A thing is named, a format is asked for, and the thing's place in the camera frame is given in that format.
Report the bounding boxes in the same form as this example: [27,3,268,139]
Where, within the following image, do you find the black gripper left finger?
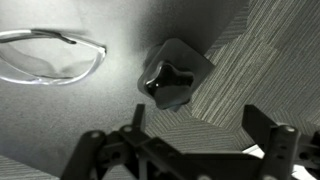
[132,104,145,131]

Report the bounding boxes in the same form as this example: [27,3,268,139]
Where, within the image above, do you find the clear safety glasses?
[0,29,107,86]

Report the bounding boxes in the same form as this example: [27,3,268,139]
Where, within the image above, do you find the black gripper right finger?
[242,104,277,150]

